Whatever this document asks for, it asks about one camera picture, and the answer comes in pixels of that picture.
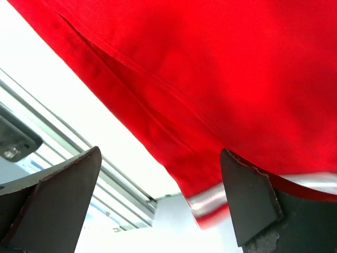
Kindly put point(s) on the red trousers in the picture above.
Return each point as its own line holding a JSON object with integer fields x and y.
{"x": 191, "y": 78}

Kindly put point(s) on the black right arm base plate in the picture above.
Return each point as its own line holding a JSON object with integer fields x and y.
{"x": 17, "y": 139}

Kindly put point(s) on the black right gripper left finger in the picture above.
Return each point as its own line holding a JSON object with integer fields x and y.
{"x": 45, "y": 211}

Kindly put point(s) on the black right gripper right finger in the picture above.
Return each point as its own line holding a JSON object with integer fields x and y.
{"x": 279, "y": 214}

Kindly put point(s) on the aluminium table edge rail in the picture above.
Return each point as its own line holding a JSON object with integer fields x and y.
{"x": 113, "y": 204}

